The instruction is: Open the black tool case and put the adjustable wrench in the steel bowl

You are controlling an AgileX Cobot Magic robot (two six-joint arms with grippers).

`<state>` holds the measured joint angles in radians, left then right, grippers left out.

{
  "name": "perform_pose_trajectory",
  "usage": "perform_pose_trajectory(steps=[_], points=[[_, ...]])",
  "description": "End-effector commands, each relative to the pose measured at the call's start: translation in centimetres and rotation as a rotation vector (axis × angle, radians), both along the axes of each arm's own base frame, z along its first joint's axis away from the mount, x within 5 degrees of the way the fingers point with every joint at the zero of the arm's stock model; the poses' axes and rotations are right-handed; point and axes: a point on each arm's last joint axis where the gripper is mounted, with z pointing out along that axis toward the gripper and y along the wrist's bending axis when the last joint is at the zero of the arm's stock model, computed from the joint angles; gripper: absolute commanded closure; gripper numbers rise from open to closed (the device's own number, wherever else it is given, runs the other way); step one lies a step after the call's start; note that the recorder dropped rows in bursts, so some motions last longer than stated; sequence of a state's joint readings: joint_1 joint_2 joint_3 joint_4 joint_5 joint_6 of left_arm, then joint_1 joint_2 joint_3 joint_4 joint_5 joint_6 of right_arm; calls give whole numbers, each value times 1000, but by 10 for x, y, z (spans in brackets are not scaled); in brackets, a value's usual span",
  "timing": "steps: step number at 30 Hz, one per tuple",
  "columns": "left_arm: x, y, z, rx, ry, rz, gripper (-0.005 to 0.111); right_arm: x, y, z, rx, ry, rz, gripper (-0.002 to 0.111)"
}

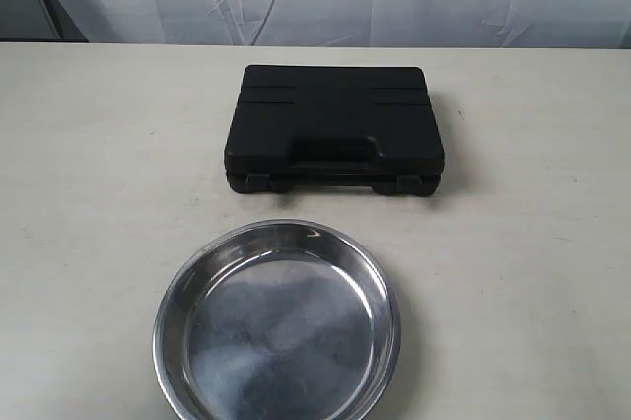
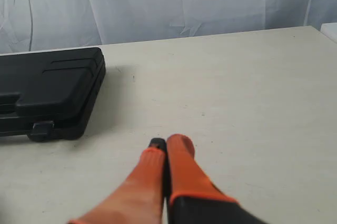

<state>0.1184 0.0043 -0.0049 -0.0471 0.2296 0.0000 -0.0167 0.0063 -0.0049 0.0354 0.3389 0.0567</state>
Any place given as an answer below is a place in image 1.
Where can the black plastic tool case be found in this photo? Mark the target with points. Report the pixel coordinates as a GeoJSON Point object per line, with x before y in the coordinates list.
{"type": "Point", "coordinates": [332, 126]}

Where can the round stainless steel tray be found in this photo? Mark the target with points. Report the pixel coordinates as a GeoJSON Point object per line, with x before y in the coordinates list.
{"type": "Point", "coordinates": [278, 319]}

